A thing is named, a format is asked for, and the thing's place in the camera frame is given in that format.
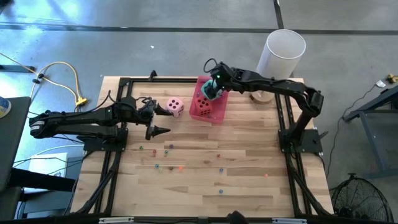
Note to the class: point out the silver aluminium bracket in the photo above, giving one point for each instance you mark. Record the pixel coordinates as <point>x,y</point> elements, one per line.
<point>289,221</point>
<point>116,220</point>

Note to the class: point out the black flat floor bar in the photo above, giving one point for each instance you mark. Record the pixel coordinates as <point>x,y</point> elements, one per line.
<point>17,68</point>

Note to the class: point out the large red foam die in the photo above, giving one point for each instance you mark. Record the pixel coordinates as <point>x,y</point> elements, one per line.
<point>202,105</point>

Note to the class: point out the black floor fan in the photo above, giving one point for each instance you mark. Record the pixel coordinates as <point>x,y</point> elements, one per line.
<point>357,199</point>

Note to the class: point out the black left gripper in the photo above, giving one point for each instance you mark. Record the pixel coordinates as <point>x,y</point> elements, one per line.
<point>152,109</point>

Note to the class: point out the black metal table frame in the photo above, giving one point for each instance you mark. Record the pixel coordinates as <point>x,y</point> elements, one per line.
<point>161,80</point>

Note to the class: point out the large teal foam die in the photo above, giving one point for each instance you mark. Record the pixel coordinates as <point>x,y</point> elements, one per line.
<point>205,90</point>

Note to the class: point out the white power adapter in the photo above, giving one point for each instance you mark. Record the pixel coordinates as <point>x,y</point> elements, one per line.
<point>380,83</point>

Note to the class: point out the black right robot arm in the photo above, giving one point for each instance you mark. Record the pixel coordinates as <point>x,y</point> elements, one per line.
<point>280,87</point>

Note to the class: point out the white shade table lamp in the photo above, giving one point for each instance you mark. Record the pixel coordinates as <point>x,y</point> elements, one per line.
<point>280,62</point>

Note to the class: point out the black desk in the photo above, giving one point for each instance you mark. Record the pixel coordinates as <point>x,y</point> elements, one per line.
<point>12,149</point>

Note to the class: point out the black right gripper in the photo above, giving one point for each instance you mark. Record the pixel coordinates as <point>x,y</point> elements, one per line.
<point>224,79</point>

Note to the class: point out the grey metal table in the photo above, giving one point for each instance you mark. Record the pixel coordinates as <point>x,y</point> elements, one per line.
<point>370,104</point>

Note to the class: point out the large pink foam die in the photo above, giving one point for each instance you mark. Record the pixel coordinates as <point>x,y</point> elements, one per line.
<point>174,106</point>

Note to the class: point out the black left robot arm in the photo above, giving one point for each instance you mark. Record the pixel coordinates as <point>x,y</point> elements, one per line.
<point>77,116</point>

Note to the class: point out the yellow plug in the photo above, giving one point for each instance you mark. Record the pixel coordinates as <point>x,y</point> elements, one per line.
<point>392,78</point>

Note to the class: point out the pink translucent plastic bin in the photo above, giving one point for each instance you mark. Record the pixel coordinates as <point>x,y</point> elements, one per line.
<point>219,109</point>

